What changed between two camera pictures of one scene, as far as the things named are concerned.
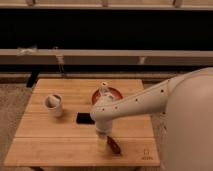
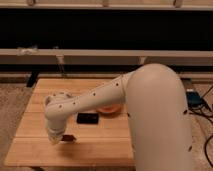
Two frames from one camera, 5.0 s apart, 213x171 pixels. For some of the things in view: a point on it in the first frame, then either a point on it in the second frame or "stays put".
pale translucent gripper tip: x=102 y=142 → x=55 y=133
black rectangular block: x=84 y=118 stays put
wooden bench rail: x=104 y=57 stays put
